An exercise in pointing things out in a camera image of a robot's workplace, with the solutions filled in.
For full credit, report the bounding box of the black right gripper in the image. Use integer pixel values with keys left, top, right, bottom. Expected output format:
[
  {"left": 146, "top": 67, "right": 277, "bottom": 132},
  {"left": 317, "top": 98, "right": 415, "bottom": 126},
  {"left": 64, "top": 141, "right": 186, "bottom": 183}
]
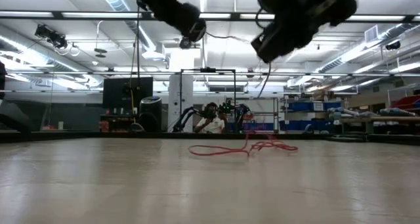
[{"left": 251, "top": 0, "right": 336, "bottom": 64}]

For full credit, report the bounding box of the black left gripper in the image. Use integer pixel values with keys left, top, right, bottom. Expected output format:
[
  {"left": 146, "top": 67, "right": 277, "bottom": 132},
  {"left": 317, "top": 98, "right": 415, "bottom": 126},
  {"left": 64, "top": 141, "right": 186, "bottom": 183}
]
[{"left": 173, "top": 3, "right": 208, "bottom": 43}]

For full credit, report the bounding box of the thin red cord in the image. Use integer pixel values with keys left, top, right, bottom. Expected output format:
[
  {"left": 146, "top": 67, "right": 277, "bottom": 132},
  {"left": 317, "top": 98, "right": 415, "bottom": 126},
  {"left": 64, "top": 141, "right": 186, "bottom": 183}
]
[{"left": 188, "top": 131, "right": 299, "bottom": 158}]

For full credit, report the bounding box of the white pillar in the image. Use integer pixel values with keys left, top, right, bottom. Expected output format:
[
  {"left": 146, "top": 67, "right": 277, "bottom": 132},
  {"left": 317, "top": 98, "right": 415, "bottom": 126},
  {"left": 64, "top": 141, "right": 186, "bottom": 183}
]
[{"left": 167, "top": 49, "right": 195, "bottom": 133}]

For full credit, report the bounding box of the shelf with blue bins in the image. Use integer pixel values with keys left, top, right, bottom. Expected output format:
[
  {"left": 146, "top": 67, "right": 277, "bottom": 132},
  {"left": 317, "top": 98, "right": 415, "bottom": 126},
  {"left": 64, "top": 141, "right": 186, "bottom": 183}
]
[{"left": 281, "top": 99, "right": 344, "bottom": 133}]

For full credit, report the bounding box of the person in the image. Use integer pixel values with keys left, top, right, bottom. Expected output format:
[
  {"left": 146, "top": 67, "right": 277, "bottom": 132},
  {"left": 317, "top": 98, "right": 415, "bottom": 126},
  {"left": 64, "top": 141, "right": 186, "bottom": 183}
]
[{"left": 193, "top": 102, "right": 228, "bottom": 134}]

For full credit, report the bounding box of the black display panel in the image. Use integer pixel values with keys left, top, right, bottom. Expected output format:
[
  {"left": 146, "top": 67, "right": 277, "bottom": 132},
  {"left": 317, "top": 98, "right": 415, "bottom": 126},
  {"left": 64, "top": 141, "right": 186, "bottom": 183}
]
[{"left": 102, "top": 76, "right": 154, "bottom": 116}]

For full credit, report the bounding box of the black equipment cart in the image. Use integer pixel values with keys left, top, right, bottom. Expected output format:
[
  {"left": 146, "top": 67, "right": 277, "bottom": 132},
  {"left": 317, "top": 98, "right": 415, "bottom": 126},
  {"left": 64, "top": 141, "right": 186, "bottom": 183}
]
[{"left": 99, "top": 114, "right": 140, "bottom": 133}]

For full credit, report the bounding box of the wooden work table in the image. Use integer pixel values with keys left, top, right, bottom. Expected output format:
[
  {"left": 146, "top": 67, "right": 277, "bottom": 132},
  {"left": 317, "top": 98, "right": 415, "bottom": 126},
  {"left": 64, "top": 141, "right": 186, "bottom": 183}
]
[{"left": 327, "top": 106, "right": 420, "bottom": 135}]

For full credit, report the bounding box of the black overhead camera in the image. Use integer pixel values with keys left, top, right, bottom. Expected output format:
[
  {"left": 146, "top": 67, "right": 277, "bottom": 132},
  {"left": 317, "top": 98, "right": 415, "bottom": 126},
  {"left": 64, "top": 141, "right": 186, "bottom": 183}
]
[{"left": 178, "top": 36, "right": 192, "bottom": 51}]

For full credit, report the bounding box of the black background rig frame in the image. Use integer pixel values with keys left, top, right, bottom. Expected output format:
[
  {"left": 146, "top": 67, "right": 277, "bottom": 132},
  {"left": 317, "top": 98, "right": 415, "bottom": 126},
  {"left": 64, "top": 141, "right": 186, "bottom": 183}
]
[{"left": 178, "top": 67, "right": 237, "bottom": 133}]

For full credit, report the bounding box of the yellow hanging cable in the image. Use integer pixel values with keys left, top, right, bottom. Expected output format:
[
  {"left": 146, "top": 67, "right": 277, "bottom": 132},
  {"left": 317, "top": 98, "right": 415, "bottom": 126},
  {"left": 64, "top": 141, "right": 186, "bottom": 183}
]
[{"left": 129, "top": 85, "right": 137, "bottom": 123}]

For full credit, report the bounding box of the black ceiling mounted camera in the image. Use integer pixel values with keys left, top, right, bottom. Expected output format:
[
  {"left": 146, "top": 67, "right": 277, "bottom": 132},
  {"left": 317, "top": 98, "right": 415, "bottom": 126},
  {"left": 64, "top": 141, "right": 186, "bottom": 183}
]
[{"left": 34, "top": 24, "right": 69, "bottom": 50}]

